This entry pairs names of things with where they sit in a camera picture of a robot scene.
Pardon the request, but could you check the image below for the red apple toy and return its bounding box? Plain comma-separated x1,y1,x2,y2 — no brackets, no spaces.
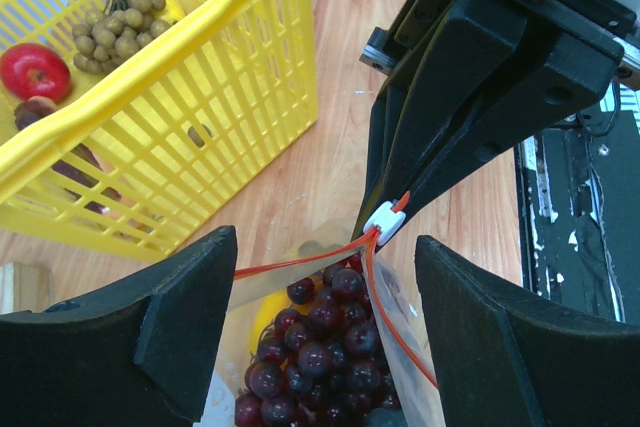
1,43,72,102

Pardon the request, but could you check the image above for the clear zip bag orange zipper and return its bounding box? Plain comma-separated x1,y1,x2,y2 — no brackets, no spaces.
201,197,443,426

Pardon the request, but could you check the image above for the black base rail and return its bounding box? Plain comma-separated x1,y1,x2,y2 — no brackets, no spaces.
515,107,639,325

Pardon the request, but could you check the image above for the loose tan longan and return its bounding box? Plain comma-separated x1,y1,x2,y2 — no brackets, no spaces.
187,124,212,148

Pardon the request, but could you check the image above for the wooden clothes rack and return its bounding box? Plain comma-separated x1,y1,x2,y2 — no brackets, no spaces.
0,262,54,315

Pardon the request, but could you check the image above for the white zipper slider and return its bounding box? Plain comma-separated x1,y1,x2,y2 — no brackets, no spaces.
363,201,406,246

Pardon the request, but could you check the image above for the yellow plastic basket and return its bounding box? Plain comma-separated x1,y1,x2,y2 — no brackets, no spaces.
1,0,318,261

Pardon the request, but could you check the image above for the orange mango toy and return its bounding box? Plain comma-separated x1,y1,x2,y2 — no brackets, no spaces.
248,290,300,354

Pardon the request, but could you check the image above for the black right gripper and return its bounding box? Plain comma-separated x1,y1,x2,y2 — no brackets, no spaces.
352,0,639,237

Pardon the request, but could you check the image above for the tan longan bunch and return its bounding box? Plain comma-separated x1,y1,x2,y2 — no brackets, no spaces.
72,0,184,75

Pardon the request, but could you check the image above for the dark purple grape bunch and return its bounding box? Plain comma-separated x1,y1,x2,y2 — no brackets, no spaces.
234,254,405,426

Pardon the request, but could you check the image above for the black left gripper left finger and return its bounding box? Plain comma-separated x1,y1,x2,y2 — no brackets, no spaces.
1,226,238,426

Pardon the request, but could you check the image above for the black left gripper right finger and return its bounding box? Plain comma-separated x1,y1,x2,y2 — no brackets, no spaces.
415,236,639,426

